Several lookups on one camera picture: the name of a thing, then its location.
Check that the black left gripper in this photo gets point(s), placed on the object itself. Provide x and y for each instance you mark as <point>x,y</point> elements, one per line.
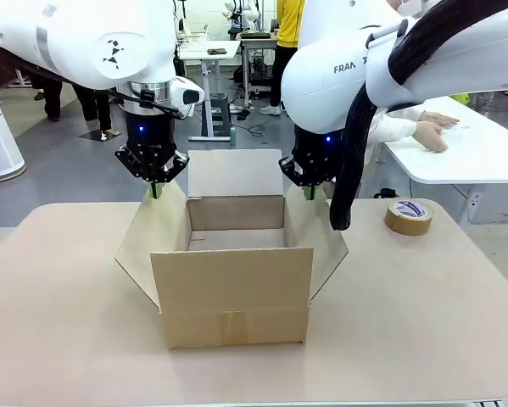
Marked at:
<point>149,135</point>

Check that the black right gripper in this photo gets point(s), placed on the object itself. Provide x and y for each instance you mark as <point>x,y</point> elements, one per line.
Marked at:
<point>315,157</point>

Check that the brown cardboard box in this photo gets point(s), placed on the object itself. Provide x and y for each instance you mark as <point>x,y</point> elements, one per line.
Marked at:
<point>232,288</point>

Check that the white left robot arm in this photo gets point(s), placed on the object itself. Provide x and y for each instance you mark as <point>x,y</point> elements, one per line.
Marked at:
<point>75,38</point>

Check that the person's right forearm white sleeve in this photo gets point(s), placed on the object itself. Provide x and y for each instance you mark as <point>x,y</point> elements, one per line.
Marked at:
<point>391,129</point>

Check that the person's left forearm white sleeve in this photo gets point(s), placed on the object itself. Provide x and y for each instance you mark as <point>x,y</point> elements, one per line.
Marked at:
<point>408,113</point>

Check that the person's right hand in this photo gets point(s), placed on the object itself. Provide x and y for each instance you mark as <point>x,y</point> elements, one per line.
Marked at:
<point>431,135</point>

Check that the person's left hand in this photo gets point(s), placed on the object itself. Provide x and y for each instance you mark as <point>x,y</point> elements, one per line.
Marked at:
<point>442,118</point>

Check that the grey step stool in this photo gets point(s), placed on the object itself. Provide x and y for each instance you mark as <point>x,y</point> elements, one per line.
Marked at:
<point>220,114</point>

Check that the small green bottle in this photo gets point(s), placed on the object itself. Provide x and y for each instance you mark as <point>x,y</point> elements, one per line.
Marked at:
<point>233,137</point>

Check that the bystander in dark trousers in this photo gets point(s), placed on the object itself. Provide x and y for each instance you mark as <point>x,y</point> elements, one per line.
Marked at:
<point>90,106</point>
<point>52,99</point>

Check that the brown packing tape roll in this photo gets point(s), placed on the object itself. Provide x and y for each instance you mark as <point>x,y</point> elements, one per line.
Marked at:
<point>408,216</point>

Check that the white standing desk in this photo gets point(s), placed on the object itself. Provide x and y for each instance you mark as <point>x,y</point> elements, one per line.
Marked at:
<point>194,51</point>

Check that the dark topped work table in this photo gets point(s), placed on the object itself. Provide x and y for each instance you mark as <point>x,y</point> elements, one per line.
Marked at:
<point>258,36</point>

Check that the person in yellow shirt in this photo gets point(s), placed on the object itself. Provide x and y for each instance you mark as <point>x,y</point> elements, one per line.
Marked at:
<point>289,21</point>

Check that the white side table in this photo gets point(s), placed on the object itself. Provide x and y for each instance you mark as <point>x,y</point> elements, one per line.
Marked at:
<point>470,165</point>

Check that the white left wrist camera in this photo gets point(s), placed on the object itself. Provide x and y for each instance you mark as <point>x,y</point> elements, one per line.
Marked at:
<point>190,95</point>

